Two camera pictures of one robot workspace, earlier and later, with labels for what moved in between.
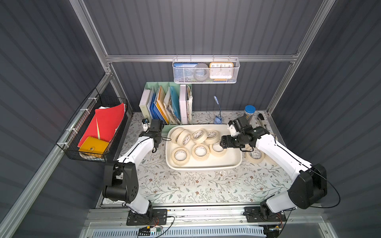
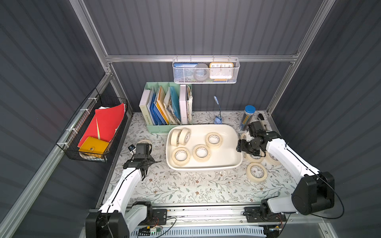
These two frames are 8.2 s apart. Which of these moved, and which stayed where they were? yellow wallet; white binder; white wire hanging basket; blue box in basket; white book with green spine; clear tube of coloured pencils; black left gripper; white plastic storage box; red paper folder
Moved: black left gripper
Stayed: yellow wallet; white book with green spine; white binder; clear tube of coloured pencils; blue box in basket; white wire hanging basket; white plastic storage box; red paper folder
